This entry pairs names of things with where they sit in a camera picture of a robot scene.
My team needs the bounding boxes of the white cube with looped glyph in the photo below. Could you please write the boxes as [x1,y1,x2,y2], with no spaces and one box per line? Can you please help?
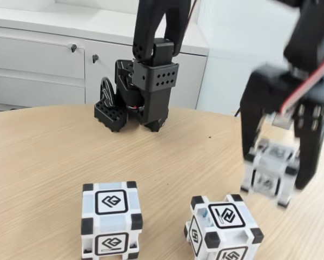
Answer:
[240,138,300,209]

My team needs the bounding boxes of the white cube with zigzag glyph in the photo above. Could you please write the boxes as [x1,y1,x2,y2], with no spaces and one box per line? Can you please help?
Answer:
[183,193,265,260]

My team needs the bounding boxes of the white cube with arrowhead glyph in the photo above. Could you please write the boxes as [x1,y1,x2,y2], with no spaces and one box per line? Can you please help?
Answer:
[81,180,144,258]

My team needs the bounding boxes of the white cabinet with drawers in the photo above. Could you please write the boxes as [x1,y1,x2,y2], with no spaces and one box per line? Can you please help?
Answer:
[0,0,209,112]

